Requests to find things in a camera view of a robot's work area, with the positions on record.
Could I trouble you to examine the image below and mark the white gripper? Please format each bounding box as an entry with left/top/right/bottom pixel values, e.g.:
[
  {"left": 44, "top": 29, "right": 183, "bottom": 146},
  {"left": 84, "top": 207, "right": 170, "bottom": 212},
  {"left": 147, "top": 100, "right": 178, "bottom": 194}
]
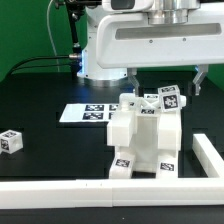
[{"left": 96, "top": 11, "right": 224, "bottom": 97}]

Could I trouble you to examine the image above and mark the white tagged cube front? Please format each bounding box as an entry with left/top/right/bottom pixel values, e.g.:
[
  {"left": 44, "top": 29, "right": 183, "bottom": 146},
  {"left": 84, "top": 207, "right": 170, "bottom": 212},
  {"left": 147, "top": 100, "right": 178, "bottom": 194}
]
[{"left": 158, "top": 85, "right": 181, "bottom": 112}]

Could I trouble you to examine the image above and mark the white tagged cube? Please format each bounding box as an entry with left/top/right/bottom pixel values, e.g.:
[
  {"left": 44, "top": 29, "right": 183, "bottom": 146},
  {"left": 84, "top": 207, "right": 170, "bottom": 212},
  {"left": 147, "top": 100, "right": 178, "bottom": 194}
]
[
  {"left": 158, "top": 85, "right": 181, "bottom": 112},
  {"left": 0, "top": 130, "right": 23, "bottom": 154}
]

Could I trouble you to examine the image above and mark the white chair backrest part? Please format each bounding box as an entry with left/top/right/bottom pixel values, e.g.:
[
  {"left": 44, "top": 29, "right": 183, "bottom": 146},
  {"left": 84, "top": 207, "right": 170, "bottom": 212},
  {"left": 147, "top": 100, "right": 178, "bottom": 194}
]
[{"left": 107, "top": 93, "right": 186, "bottom": 152}]

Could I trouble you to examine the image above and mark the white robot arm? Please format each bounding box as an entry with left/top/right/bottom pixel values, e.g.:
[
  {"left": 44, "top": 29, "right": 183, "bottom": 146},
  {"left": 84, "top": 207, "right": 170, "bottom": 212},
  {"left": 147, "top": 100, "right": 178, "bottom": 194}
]
[{"left": 87, "top": 0, "right": 224, "bottom": 95}]

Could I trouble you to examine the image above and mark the flat white tagged plate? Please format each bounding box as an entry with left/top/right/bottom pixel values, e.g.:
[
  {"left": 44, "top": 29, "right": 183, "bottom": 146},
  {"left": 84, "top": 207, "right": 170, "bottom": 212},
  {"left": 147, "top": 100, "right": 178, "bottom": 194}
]
[{"left": 59, "top": 103, "right": 118, "bottom": 123}]

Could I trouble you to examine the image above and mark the white L-shaped fence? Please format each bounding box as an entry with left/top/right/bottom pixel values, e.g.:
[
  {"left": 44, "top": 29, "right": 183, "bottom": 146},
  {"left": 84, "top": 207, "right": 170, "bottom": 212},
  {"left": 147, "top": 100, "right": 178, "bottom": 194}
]
[{"left": 0, "top": 134, "right": 224, "bottom": 209}]

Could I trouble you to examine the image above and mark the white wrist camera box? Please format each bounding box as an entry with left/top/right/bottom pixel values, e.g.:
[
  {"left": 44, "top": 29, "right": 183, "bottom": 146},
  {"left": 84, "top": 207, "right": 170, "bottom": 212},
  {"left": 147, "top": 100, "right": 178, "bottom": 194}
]
[{"left": 102, "top": 0, "right": 154, "bottom": 12}]

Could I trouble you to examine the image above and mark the black cable at base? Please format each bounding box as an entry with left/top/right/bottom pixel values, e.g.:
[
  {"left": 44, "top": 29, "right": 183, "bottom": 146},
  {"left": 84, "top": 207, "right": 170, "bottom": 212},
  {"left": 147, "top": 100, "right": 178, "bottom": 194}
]
[{"left": 5, "top": 54, "right": 82, "bottom": 81}]

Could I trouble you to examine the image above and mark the grey cable behind robot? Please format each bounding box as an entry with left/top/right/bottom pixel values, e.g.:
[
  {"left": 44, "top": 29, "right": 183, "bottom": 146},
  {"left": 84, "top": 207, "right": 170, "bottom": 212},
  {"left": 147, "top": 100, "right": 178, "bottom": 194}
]
[{"left": 46, "top": 0, "right": 62, "bottom": 73}]

